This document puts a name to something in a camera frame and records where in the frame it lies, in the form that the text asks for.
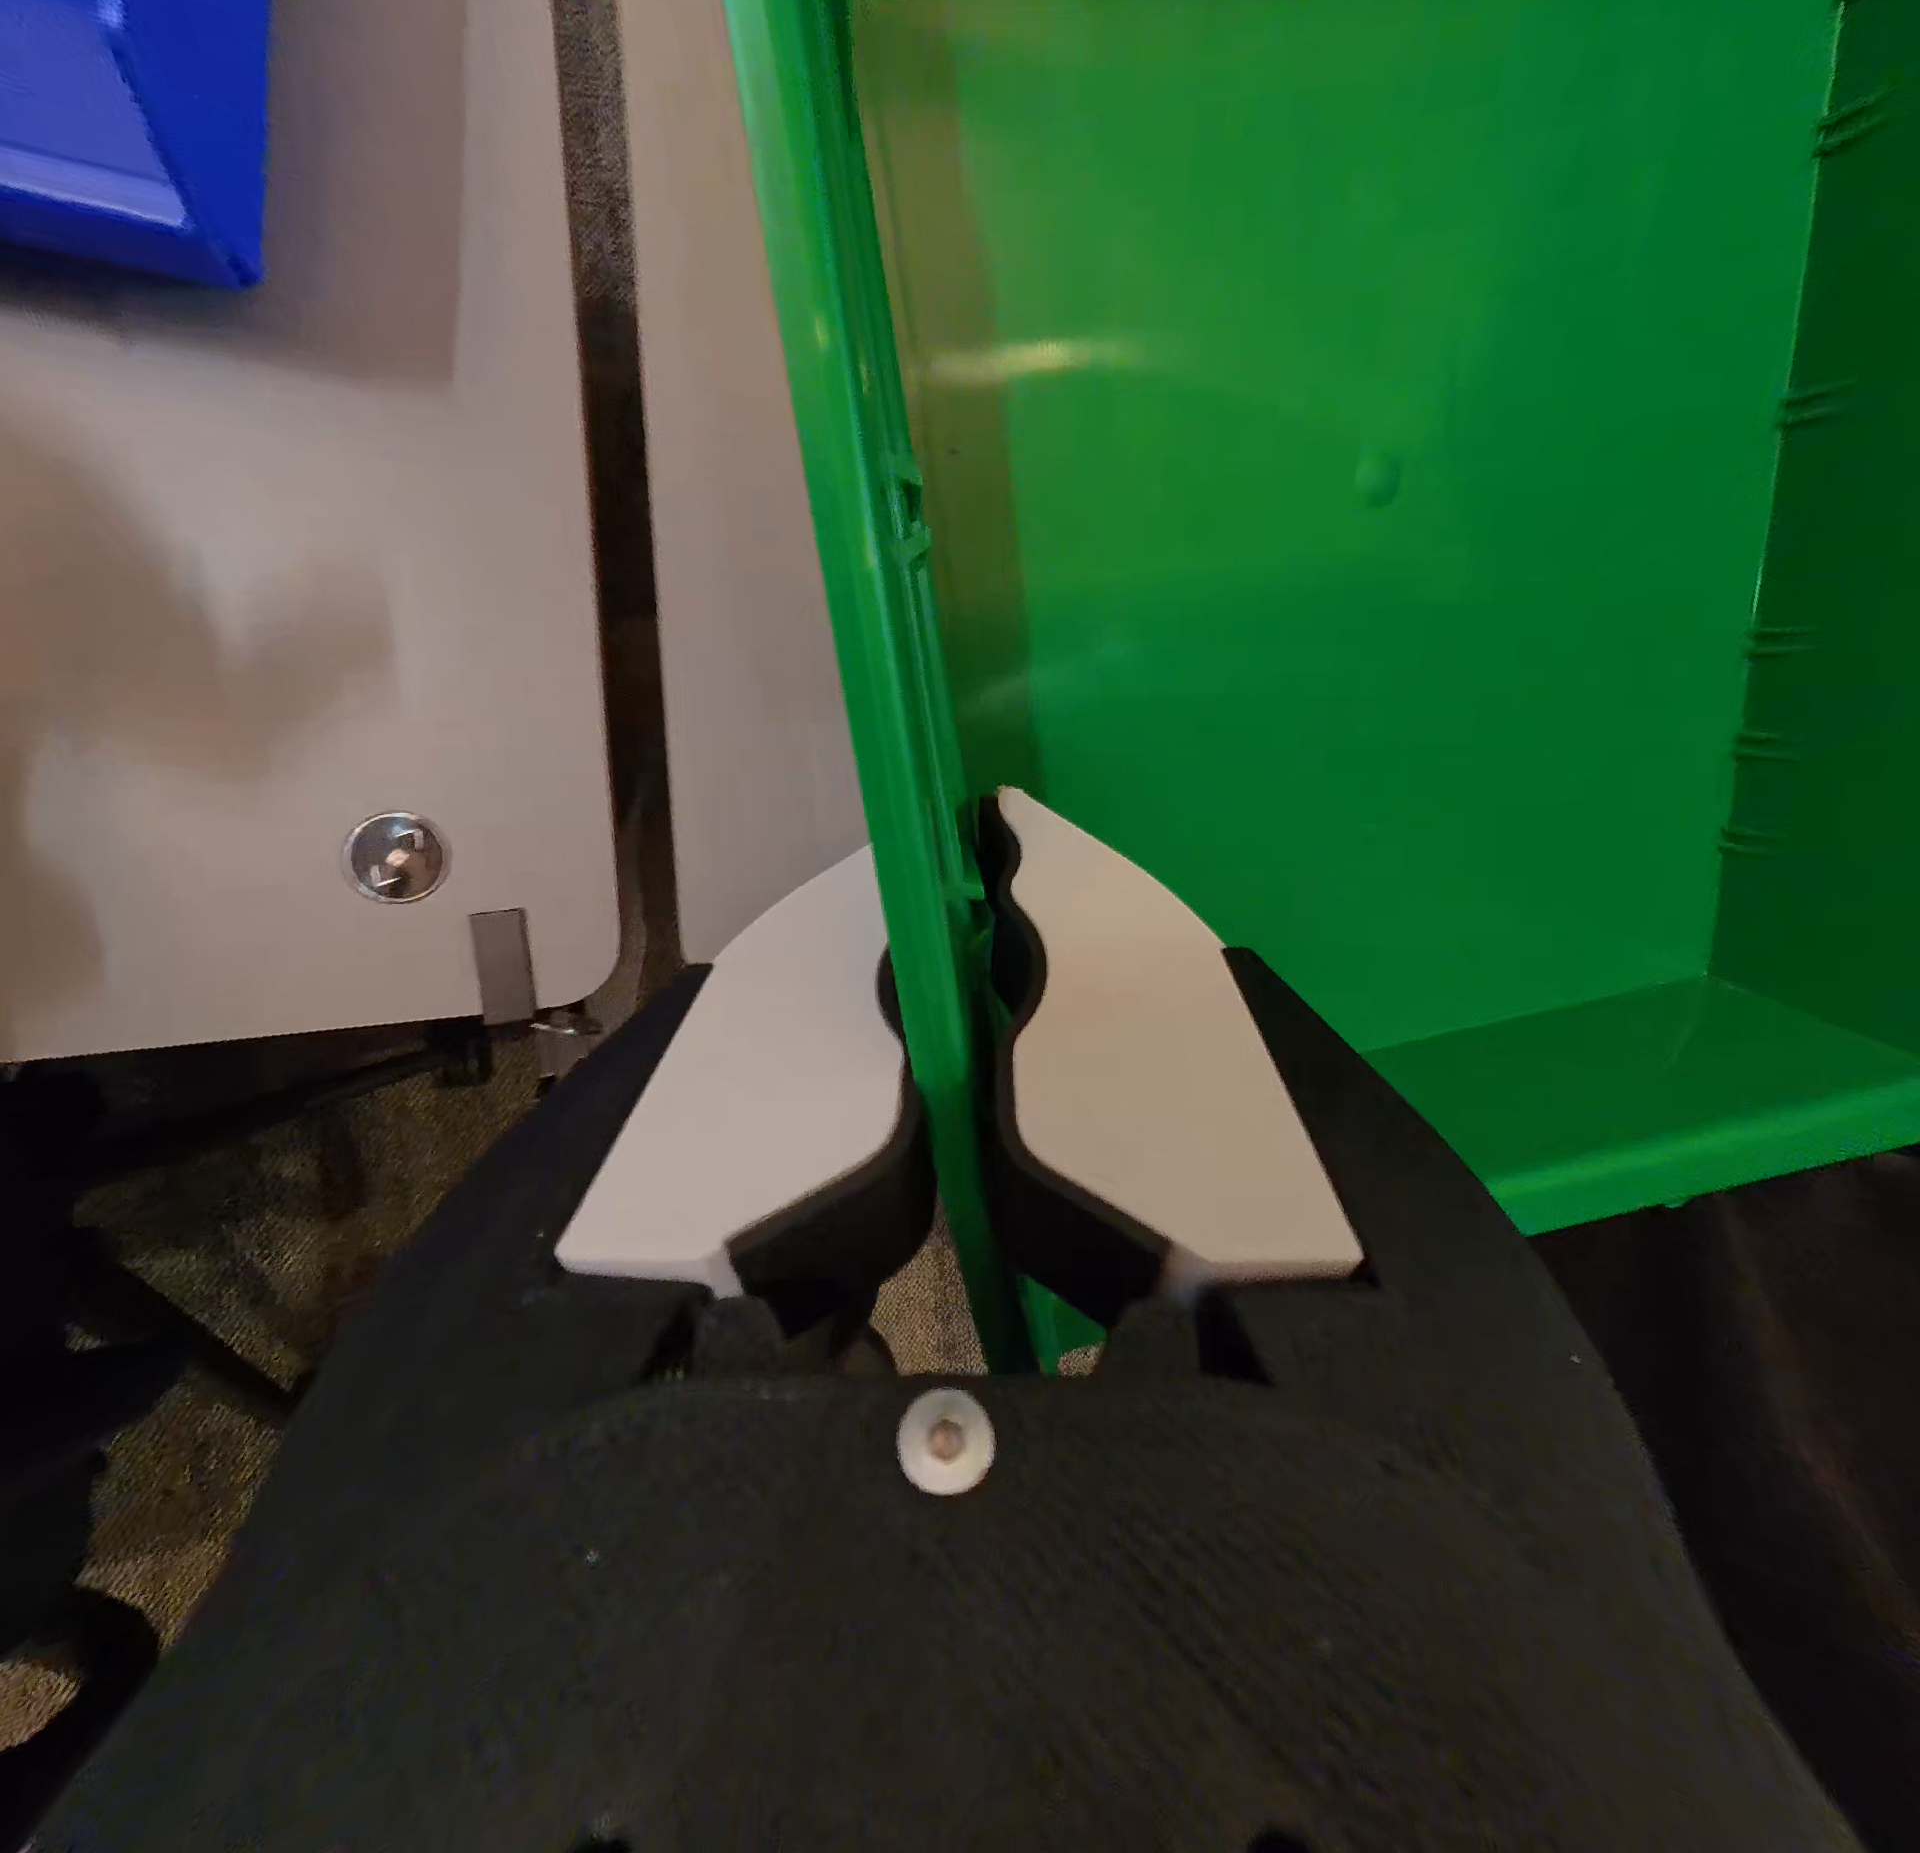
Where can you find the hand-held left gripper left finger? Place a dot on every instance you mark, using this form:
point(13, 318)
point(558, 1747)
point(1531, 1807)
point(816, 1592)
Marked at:
point(735, 1103)

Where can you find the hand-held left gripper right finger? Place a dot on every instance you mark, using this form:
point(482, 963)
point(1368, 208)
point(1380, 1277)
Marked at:
point(1155, 1072)

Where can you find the green plastic bin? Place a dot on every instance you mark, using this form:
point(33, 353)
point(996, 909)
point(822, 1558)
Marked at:
point(1350, 532)

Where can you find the round metal desk cap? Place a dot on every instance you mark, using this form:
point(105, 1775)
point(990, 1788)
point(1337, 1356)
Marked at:
point(395, 856)

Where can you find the person's black sweater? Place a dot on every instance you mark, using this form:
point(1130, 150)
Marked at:
point(1724, 1404)

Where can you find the blue plastic bin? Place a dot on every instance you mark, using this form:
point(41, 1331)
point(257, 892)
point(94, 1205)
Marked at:
point(136, 83)

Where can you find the desk metal bracket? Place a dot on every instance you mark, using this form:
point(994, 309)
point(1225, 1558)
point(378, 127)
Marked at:
point(504, 969)

